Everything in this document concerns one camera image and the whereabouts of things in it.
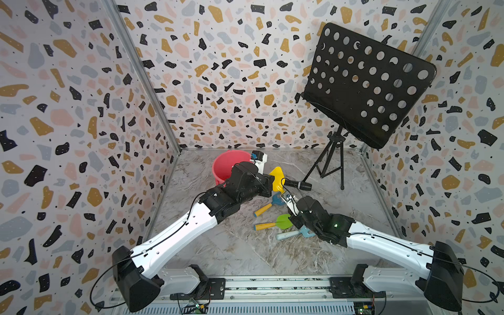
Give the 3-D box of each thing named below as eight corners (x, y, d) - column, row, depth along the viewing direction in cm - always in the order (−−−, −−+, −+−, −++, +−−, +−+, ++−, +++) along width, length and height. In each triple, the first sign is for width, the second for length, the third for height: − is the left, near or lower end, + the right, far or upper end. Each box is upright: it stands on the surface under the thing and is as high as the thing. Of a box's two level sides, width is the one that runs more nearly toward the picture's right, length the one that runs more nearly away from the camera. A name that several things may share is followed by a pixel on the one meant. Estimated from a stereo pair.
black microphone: (283, 187, 107) (284, 183, 104) (284, 183, 109) (284, 179, 105) (310, 191, 105) (312, 186, 102) (310, 186, 107) (312, 182, 104)
